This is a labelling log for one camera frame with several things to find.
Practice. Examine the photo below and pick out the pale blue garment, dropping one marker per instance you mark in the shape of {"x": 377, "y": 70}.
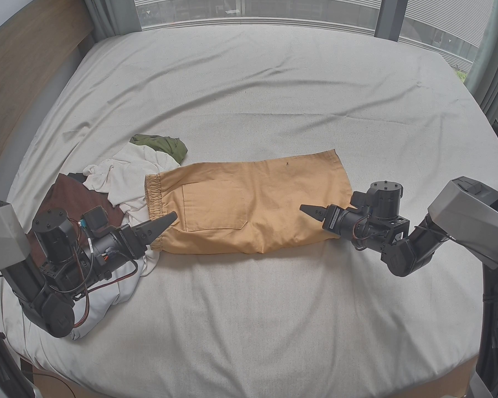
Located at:
{"x": 108, "y": 301}

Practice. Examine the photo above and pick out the black garment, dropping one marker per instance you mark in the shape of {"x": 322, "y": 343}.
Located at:
{"x": 76, "y": 178}

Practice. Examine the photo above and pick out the bed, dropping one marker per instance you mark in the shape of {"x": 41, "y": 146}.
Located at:
{"x": 274, "y": 98}

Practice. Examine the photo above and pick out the cream white garment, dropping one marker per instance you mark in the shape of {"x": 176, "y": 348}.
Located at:
{"x": 124, "y": 172}

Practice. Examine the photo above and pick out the brown garment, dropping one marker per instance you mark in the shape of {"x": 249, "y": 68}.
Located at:
{"x": 74, "y": 193}

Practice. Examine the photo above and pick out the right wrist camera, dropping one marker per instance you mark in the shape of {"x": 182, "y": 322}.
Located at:
{"x": 359, "y": 200}

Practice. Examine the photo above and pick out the green garment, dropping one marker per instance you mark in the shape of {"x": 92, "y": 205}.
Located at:
{"x": 166, "y": 145}

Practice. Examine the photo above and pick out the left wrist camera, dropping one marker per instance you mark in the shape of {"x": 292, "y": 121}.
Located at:
{"x": 95, "y": 219}

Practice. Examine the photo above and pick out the blue-green curtain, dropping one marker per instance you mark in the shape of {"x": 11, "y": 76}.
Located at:
{"x": 103, "y": 2}
{"x": 496, "y": 56}

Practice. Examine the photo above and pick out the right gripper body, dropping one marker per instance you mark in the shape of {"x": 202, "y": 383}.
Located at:
{"x": 346, "y": 224}

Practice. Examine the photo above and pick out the tan shorts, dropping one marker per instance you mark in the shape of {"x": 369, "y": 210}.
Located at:
{"x": 253, "y": 201}

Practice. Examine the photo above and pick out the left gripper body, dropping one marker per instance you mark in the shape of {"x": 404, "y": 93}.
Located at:
{"x": 122, "y": 247}

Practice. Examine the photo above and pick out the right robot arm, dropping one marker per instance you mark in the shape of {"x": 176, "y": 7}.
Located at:
{"x": 469, "y": 218}

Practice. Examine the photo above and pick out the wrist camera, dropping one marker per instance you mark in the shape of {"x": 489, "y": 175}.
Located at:
{"x": 95, "y": 219}
{"x": 359, "y": 200}

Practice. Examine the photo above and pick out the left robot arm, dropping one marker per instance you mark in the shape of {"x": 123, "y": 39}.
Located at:
{"x": 45, "y": 305}

